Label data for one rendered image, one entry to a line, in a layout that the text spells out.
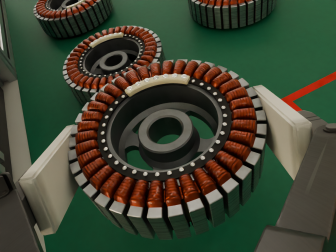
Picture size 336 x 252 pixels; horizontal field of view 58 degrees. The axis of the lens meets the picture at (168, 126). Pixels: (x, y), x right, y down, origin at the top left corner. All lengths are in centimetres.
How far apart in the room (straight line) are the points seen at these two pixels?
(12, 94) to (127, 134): 26
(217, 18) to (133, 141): 23
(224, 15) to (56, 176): 28
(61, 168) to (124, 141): 5
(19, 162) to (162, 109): 18
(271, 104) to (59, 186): 11
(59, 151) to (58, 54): 29
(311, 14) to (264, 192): 24
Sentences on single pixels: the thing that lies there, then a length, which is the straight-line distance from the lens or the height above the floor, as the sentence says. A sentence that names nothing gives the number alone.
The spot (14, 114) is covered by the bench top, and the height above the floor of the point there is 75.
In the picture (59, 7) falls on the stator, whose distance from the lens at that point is 53.
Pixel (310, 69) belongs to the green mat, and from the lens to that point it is 34.
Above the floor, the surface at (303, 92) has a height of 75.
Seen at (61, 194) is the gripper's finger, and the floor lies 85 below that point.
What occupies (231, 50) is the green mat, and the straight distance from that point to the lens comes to 37.
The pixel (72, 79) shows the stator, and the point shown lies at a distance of 33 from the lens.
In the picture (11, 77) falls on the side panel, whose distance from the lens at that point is 45.
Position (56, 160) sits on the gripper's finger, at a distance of 16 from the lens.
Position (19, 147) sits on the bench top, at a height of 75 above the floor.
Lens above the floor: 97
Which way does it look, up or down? 49 degrees down
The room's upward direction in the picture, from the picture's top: 17 degrees counter-clockwise
